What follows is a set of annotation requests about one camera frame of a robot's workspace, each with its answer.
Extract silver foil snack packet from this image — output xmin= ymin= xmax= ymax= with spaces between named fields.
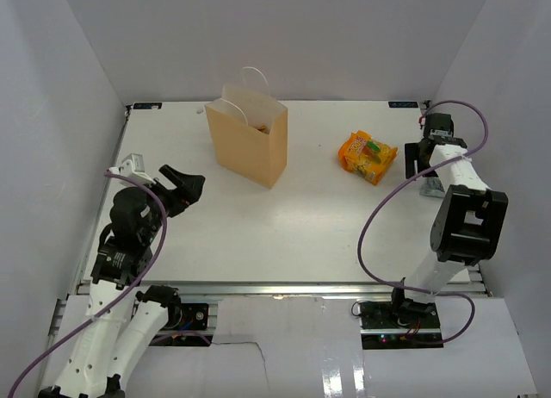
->
xmin=419 ymin=177 xmax=446 ymax=198

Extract brown paper bag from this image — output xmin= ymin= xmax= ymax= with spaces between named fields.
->
xmin=205 ymin=83 xmax=288 ymax=189

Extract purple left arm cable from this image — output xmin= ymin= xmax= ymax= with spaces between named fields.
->
xmin=7 ymin=169 xmax=212 ymax=398

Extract blue label corner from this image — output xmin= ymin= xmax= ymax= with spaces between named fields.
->
xmin=388 ymin=101 xmax=418 ymax=109
xmin=132 ymin=103 xmax=163 ymax=110

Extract blue label right corner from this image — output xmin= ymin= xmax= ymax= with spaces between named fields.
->
xmin=388 ymin=101 xmax=418 ymax=109

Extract orange yellow candy bag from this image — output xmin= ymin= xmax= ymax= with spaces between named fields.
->
xmin=337 ymin=130 xmax=398 ymax=185

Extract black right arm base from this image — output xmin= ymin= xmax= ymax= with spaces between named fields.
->
xmin=350 ymin=301 xmax=443 ymax=351

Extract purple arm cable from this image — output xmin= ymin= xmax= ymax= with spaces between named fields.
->
xmin=357 ymin=99 xmax=490 ymax=345
xmin=7 ymin=169 xmax=212 ymax=398

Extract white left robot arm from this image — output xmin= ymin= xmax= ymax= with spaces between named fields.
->
xmin=38 ymin=160 xmax=205 ymax=397

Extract blue label left corner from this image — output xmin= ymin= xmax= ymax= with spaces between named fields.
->
xmin=132 ymin=103 xmax=163 ymax=110

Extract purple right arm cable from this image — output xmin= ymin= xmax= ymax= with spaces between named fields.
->
xmin=357 ymin=99 xmax=490 ymax=345

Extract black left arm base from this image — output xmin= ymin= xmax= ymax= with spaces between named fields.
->
xmin=150 ymin=302 xmax=213 ymax=347

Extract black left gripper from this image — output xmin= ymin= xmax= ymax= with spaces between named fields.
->
xmin=139 ymin=164 xmax=204 ymax=242

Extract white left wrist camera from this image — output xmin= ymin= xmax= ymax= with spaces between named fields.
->
xmin=107 ymin=153 xmax=154 ymax=186

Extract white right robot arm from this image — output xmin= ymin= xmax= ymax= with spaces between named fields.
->
xmin=388 ymin=113 xmax=508 ymax=328

